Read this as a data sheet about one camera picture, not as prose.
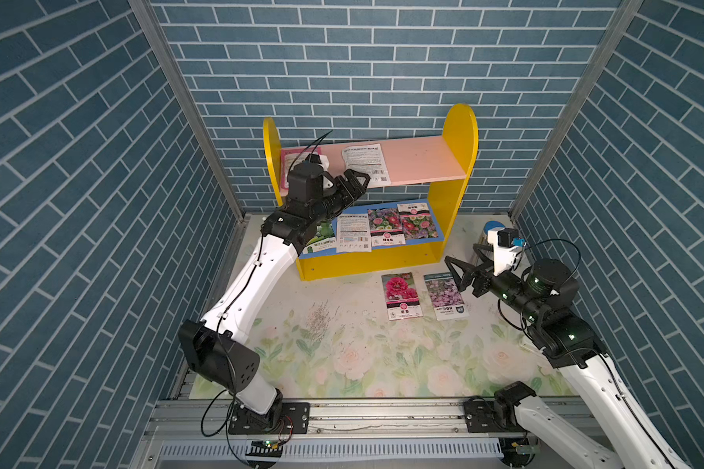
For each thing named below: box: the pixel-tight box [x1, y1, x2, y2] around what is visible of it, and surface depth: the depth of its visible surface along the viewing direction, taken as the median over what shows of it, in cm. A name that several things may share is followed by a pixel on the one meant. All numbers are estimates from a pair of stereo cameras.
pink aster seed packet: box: [367, 208, 406, 248], surface depth 100 cm
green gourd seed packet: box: [299, 219, 338, 256], surface depth 96 cm
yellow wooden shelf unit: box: [263, 104, 480, 281], surface depth 82 cm
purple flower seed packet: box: [423, 271, 470, 322], surface depth 96 cm
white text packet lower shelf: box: [336, 213, 372, 254], surface depth 98 cm
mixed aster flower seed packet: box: [396, 202, 440, 241], surface depth 101 cm
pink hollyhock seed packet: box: [381, 271, 424, 322], surface depth 98 cm
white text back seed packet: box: [342, 143, 392, 188], surface depth 79 cm
